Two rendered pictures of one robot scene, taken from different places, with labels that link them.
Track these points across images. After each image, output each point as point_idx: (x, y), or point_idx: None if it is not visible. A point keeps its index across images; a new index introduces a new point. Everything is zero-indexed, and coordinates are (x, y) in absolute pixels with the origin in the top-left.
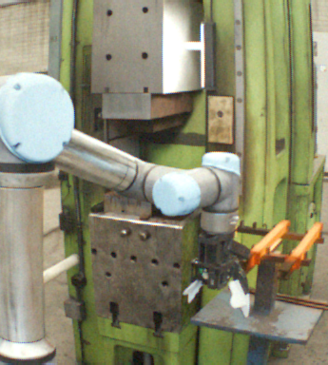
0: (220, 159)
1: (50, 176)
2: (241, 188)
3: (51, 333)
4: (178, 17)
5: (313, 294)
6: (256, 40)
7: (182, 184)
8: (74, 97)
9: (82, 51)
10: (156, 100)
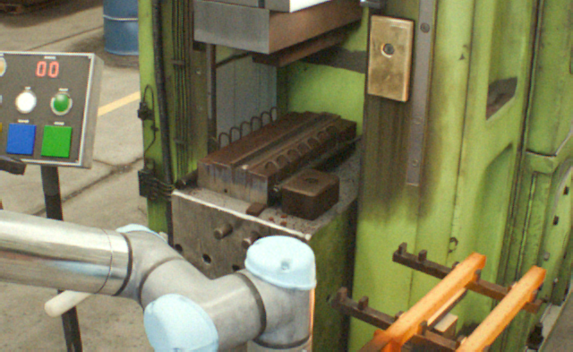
0: (269, 266)
1: None
2: (417, 175)
3: (134, 336)
4: None
5: (570, 302)
6: None
7: (180, 328)
8: None
9: None
10: (281, 19)
